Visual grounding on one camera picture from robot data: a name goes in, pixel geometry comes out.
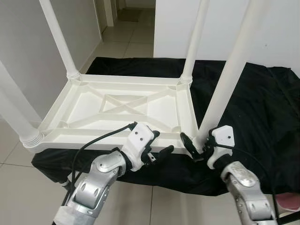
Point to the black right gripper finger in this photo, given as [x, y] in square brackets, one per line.
[190, 144]

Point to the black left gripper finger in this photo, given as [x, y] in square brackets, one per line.
[165, 153]
[155, 133]

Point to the white plastic table top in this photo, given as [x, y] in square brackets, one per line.
[93, 108]

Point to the white plastic table leg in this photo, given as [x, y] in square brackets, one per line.
[194, 42]
[58, 37]
[18, 112]
[232, 65]

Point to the pink round object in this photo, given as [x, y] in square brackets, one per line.
[289, 201]

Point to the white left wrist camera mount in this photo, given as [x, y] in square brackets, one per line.
[139, 143]

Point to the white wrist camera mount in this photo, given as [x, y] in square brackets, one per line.
[139, 143]
[221, 139]

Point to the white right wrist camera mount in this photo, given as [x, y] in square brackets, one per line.
[221, 139]

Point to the white door frame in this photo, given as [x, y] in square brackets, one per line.
[107, 14]

